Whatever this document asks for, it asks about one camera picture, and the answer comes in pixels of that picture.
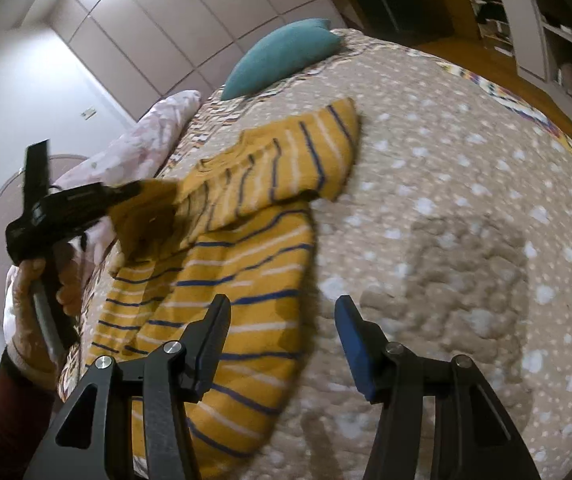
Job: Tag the beige dotted bedspread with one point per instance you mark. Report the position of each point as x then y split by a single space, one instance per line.
455 210

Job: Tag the teal pillow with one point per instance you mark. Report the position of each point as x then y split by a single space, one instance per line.
278 57

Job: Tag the yellow striped sweater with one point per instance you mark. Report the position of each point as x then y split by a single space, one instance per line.
246 260

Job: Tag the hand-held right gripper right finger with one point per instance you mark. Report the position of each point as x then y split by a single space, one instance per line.
358 355

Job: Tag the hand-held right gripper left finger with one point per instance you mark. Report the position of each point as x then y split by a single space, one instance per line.
214 340

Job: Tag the pink floral blanket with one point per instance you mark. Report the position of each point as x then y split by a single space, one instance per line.
146 135

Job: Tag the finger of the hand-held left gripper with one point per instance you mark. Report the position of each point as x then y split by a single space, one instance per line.
125 193

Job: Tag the beige wardrobe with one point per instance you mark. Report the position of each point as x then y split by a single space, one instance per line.
176 25

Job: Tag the wall light switch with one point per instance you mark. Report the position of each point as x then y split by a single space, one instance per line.
89 113

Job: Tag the cluttered shoe rack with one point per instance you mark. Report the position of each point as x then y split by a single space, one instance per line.
483 5

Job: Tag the white shelf unit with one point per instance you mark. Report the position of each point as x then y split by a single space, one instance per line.
535 35

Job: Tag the person's left forearm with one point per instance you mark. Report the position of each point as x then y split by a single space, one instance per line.
1 430

